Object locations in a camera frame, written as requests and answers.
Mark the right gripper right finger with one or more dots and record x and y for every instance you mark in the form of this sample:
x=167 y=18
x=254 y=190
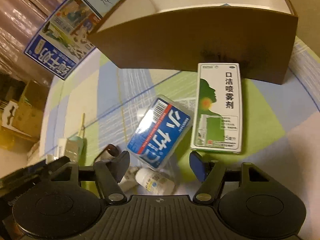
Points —
x=210 y=174

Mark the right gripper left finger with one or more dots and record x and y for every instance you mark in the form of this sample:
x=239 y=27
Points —
x=109 y=174

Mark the green white spray medicine box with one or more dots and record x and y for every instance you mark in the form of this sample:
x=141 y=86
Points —
x=217 y=125

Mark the blue Japanese tablet case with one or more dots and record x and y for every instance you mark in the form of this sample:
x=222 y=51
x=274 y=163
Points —
x=160 y=130

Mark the white charger plug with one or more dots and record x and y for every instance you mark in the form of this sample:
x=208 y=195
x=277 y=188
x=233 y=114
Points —
x=128 y=181

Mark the brown glass spray bottle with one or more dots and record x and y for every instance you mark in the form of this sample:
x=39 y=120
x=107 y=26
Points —
x=107 y=154

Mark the green handheld mini fan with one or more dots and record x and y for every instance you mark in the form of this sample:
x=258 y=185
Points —
x=75 y=144

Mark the white pill bottle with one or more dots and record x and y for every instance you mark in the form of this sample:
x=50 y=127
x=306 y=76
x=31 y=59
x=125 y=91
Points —
x=154 y=182

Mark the cardboard boxes on floor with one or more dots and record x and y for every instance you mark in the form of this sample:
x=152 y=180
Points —
x=22 y=110

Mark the dark blue milk carton box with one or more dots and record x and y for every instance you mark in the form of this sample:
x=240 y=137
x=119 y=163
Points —
x=62 y=43

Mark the brown cardboard storage box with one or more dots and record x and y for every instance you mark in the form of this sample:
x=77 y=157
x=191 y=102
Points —
x=179 y=34

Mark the pink curtain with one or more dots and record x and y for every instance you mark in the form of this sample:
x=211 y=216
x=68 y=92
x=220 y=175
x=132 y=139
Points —
x=20 y=21

